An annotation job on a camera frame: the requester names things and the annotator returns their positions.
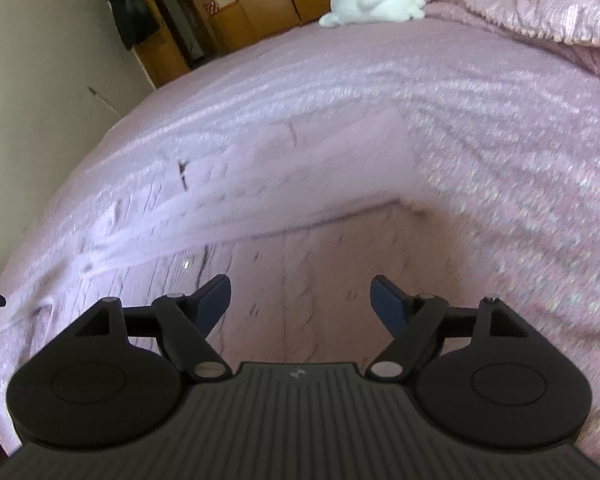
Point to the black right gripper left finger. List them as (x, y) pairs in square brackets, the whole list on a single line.
[(117, 374)]

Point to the lilac knitted sweater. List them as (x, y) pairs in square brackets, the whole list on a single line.
[(126, 207)]

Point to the pink floral bed sheet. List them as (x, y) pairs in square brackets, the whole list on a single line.
[(444, 154)]

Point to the dark hanging jacket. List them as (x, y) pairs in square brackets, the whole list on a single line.
[(134, 21)]

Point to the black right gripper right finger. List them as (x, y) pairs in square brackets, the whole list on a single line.
[(482, 374)]

